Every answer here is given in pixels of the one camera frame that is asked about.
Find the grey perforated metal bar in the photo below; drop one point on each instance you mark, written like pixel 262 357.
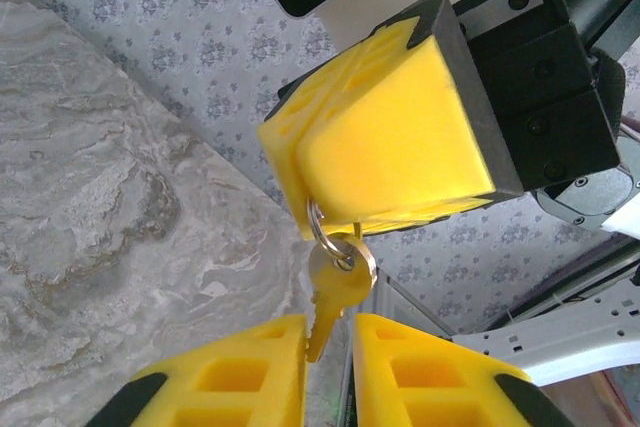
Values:
pixel 575 337

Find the aluminium table side rail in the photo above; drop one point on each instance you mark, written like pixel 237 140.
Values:
pixel 410 304

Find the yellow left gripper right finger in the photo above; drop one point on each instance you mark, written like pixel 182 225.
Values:
pixel 425 387

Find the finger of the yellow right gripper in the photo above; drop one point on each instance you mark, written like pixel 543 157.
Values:
pixel 320 97
pixel 400 137

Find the small brass key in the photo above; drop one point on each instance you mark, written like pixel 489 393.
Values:
pixel 335 292

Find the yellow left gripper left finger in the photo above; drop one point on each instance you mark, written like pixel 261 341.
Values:
pixel 235 382

